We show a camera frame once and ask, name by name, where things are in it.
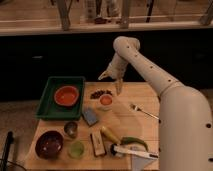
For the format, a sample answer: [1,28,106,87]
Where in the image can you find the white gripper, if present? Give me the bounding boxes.
[98,53,128,95]

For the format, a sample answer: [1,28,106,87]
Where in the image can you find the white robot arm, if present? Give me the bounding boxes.
[100,36,213,171]

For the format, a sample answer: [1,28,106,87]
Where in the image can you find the paper cup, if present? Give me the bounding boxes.
[99,94,113,110]

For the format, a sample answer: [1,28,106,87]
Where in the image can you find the small metal cup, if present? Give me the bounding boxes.
[64,121,78,138]

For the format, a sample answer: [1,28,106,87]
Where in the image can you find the green small cup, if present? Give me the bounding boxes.
[68,141,84,159]

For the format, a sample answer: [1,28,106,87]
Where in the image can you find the dark grapes bunch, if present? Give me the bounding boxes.
[90,90,113,99]

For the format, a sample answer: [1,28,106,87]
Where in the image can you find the silver fork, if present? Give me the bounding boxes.
[130,104,159,120]

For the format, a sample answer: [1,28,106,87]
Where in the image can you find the blue grey sponge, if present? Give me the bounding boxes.
[82,108,98,126]

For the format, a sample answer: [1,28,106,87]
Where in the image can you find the orange bowl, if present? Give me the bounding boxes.
[54,85,79,107]

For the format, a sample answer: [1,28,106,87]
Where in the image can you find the green plastic tray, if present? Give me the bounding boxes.
[36,76,85,121]

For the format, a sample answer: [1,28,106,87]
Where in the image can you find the yellow corn cob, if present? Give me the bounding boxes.
[101,126,121,144]

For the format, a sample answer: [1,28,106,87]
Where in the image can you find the brown white box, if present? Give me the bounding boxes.
[90,131,106,157]

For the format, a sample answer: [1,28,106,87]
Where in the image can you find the green chili pepper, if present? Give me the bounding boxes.
[121,137,149,151]

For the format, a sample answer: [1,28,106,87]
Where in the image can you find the dark purple bowl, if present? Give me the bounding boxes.
[35,130,63,159]

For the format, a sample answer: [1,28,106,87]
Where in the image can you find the black stand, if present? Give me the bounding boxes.
[0,131,14,171]

